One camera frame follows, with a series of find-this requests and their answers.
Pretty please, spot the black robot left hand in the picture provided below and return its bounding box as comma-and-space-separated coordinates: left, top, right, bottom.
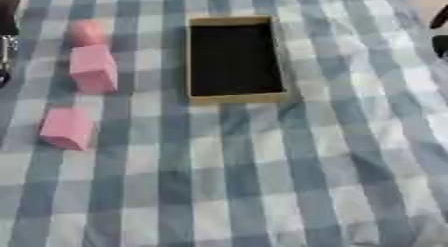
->
0, 68, 13, 90

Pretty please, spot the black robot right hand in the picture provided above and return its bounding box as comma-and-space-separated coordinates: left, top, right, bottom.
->
428, 4, 448, 59

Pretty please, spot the tan cardboard box black inside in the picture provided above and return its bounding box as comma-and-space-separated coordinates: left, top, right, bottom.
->
183, 15, 291, 106

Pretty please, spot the small pink cube block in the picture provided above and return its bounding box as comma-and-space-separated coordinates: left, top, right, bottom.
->
36, 107, 97, 152

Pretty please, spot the tall pink rectangular block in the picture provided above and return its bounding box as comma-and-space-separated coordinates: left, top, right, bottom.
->
68, 43, 121, 94

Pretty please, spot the pink round block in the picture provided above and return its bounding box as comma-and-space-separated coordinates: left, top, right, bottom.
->
63, 18, 111, 48

